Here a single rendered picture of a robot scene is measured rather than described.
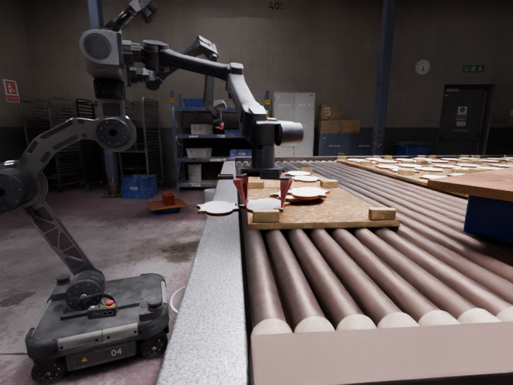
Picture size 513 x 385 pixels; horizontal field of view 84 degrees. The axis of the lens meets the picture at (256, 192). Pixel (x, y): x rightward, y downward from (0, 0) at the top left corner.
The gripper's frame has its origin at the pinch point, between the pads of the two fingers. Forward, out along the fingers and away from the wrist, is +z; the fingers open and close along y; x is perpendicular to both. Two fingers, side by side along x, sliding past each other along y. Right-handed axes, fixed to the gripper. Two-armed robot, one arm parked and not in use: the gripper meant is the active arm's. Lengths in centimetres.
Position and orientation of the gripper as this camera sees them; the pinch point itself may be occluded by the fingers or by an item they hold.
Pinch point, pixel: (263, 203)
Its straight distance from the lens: 73.2
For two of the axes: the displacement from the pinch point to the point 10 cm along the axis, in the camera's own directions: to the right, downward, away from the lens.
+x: -2.9, 1.7, -9.4
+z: 0.2, 9.8, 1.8
